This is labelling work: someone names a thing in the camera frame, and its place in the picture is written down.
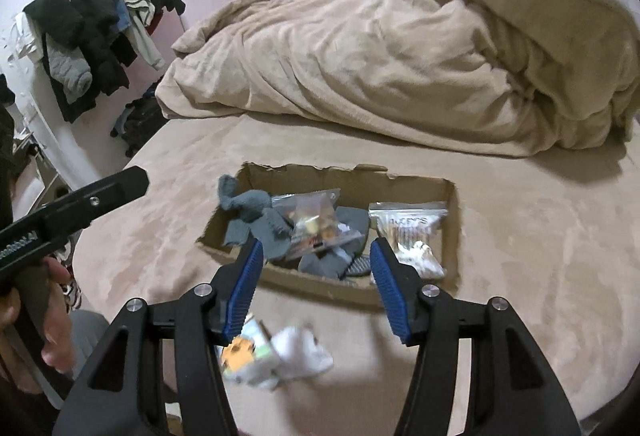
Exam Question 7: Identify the grey sock with dotted sole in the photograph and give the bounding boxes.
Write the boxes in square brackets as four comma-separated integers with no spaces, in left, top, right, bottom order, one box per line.
[345,255,372,279]

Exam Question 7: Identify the pile of black jackets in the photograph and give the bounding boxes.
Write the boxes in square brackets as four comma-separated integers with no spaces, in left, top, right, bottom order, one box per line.
[22,0,187,124]

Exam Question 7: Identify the zip bag of white pieces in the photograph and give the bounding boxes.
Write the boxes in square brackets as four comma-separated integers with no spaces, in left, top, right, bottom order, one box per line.
[368,201,449,280]

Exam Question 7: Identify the white packet with orange label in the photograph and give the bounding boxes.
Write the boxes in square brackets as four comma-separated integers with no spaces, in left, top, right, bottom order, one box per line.
[224,325,335,391]

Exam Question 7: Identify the small orange green packet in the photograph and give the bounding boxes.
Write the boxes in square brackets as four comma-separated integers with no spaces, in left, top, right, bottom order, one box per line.
[219,316,273,374]

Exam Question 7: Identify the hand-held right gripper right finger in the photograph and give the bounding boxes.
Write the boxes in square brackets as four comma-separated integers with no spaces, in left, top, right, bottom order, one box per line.
[369,237,583,436]

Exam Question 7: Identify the beige fleece blanket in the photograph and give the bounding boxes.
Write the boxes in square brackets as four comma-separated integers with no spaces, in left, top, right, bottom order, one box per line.
[156,0,640,160]

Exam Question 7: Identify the grey sweater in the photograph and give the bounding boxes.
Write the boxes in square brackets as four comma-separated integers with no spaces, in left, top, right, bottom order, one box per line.
[48,47,94,106]

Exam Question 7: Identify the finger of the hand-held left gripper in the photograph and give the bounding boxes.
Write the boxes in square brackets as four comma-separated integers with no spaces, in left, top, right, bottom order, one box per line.
[14,166,150,243]

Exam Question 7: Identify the dark grey sock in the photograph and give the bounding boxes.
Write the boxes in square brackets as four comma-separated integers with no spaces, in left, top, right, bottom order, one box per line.
[298,251,352,280]
[334,206,372,248]

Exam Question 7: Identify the flat grey sock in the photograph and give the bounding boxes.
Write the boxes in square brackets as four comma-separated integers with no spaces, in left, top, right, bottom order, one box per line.
[223,209,297,262]

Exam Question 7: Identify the blue jeans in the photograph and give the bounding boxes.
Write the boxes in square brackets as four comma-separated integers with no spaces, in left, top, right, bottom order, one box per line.
[115,0,132,34]

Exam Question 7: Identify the person's grey pants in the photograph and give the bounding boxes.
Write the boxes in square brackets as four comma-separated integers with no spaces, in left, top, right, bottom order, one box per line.
[64,310,112,372]

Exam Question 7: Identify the cardboard box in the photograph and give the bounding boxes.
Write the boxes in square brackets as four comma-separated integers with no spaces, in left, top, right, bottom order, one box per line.
[196,161,460,308]

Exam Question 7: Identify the cream shirt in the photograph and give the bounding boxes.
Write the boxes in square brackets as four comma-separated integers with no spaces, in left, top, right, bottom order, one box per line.
[123,0,166,71]

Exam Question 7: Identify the long grey sock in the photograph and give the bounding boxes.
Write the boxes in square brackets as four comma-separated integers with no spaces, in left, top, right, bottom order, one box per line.
[217,174,294,237]

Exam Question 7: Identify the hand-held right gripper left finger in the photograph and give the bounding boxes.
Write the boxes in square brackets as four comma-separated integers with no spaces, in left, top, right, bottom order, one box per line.
[52,239,266,436]

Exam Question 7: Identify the person's left hand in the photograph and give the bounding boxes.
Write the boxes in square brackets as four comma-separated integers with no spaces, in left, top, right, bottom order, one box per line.
[0,257,77,394]

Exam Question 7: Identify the clear zip bag of snacks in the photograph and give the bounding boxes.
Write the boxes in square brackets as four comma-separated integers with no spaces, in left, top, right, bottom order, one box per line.
[272,189,367,253]

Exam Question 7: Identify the black suitcase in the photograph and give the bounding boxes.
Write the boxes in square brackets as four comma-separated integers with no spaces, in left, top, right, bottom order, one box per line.
[110,94,169,158]

